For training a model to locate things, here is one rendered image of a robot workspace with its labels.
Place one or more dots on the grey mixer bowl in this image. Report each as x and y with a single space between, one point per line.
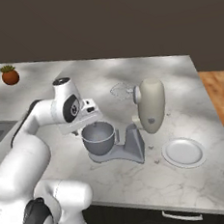
99 141

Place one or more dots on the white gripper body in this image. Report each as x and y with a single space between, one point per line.
81 122

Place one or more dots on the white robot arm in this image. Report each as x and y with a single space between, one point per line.
21 161

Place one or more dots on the dark drawer front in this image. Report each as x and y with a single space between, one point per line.
143 219

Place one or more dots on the small white sugar cube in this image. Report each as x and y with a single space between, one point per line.
156 161
150 147

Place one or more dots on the potted plant in brown pot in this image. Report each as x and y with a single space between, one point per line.
10 76

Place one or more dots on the white round plate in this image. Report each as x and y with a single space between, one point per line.
184 152

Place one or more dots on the grey and beige stand mixer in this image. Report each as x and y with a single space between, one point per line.
152 103

